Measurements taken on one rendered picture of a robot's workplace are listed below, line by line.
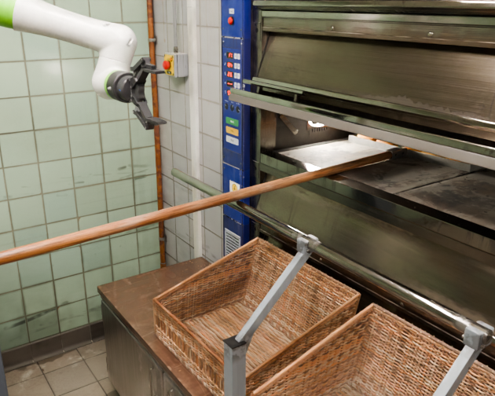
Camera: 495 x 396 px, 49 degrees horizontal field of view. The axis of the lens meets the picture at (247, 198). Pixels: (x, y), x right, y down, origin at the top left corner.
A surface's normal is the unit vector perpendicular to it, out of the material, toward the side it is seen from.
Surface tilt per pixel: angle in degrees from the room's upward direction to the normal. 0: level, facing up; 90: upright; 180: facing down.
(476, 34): 90
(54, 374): 0
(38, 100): 90
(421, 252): 70
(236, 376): 90
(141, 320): 0
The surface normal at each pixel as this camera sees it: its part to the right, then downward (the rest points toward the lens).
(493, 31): -0.82, 0.19
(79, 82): 0.57, 0.29
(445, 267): -0.77, -0.14
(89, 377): 0.00, -0.94
